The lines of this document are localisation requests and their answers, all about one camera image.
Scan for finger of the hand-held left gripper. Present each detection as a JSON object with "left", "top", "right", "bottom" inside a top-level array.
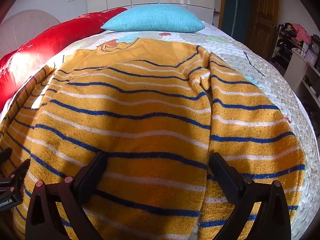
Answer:
[
  {"left": 0, "top": 147, "right": 13, "bottom": 166},
  {"left": 0, "top": 159, "right": 31, "bottom": 197}
]

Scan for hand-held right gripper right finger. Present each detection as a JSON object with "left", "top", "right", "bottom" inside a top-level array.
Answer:
[{"left": 209, "top": 152, "right": 292, "bottom": 240}]

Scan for patchwork bed cover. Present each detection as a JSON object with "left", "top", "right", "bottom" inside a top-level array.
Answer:
[{"left": 0, "top": 21, "right": 316, "bottom": 240}]

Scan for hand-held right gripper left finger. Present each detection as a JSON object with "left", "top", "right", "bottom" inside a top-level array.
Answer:
[{"left": 25, "top": 151, "right": 108, "bottom": 240}]

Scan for teal pillow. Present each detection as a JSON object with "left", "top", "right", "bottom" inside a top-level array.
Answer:
[{"left": 100, "top": 4, "right": 206, "bottom": 33}]

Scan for long red pillow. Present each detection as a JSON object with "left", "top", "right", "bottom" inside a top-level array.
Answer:
[{"left": 0, "top": 7, "right": 128, "bottom": 113}]

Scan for white shelf unit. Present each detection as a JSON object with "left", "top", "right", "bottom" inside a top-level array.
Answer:
[{"left": 269, "top": 22, "right": 320, "bottom": 122}]

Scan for white headboard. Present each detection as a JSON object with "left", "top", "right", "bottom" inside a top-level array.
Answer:
[{"left": 0, "top": 9, "right": 61, "bottom": 53}]

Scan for wooden door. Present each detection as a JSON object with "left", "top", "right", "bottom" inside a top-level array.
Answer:
[{"left": 246, "top": 0, "right": 281, "bottom": 61}]

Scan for black alarm clock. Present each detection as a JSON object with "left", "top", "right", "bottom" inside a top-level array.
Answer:
[{"left": 309, "top": 33, "right": 320, "bottom": 57}]

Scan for dark green curtain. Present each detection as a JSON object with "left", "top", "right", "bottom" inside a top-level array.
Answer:
[{"left": 221, "top": 0, "right": 253, "bottom": 43}]

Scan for pink cloth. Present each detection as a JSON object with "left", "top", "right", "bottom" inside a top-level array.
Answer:
[{"left": 291, "top": 23, "right": 312, "bottom": 43}]

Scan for yellow striped towel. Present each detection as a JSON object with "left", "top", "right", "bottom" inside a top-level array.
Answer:
[{"left": 0, "top": 38, "right": 306, "bottom": 240}]

